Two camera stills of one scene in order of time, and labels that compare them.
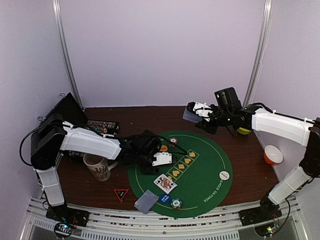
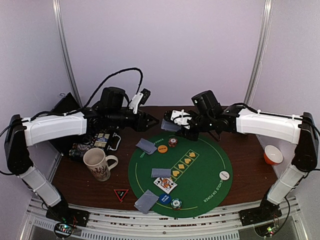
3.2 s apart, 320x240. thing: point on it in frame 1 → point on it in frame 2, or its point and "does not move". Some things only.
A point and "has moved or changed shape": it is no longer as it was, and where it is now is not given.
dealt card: x=146 y=201 does not move
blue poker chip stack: x=176 y=203 does not move
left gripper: x=146 y=170 → x=140 y=124
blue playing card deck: x=191 y=116 has moved or changed shape
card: x=146 y=201 does not move
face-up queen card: x=165 y=183 does not move
